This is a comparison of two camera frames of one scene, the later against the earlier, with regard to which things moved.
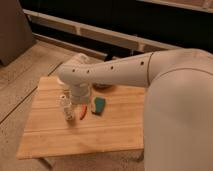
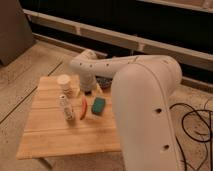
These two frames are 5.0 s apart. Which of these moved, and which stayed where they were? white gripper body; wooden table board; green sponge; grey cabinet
Moved: white gripper body
Stayed: grey cabinet; wooden table board; green sponge
